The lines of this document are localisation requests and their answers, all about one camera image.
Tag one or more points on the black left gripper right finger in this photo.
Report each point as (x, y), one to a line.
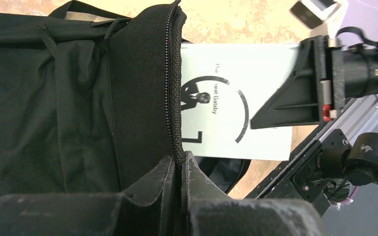
(208, 211)

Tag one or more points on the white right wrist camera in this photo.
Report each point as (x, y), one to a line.
(321, 17)

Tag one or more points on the black student backpack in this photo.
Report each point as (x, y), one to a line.
(89, 99)

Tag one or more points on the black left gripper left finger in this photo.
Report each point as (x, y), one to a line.
(146, 208)

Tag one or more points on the grey thin booklet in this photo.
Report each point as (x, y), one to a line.
(223, 86)

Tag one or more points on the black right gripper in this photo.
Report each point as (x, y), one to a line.
(308, 96)

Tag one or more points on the aluminium frame rail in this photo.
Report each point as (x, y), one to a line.
(359, 115)

